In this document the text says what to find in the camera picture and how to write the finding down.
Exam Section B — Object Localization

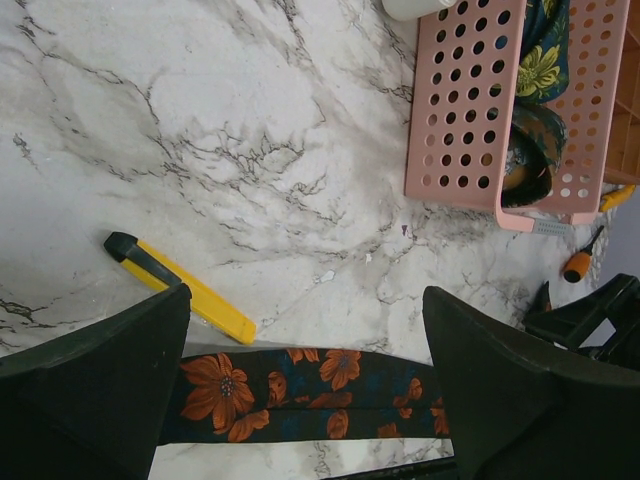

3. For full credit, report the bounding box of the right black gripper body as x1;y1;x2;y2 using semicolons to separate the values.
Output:
523;274;639;370

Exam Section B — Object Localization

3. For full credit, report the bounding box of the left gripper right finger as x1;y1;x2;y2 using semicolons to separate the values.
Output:
423;286;639;479

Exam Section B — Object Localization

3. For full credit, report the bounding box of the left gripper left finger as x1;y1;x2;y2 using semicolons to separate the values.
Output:
1;284;191;479

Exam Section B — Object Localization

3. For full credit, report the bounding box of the black orange floral tie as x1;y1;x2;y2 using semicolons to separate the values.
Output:
159;348;450;445

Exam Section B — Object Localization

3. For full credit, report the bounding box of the yellow utility knife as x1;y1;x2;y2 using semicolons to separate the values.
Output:
103;231;258;346

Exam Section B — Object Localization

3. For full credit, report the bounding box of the brown compartment tray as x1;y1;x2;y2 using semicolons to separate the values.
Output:
604;0;640;185

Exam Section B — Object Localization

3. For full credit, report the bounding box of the dark orange patterned tie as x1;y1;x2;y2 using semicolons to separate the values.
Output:
501;104;568;208

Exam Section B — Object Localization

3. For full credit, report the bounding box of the blue yellow floral tie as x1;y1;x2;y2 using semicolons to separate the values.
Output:
516;0;570;104

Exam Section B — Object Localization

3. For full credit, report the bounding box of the pink perforated plastic basket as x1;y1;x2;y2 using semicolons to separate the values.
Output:
405;1;630;233

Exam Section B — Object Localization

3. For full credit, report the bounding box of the orange handle screwdriver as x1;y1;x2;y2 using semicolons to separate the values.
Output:
562;226;604;284

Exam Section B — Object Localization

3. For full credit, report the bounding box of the black metal base rail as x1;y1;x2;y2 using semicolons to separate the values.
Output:
330;457;460;480

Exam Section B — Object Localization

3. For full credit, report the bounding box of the white pvc pipe frame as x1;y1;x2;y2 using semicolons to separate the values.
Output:
382;0;458;22

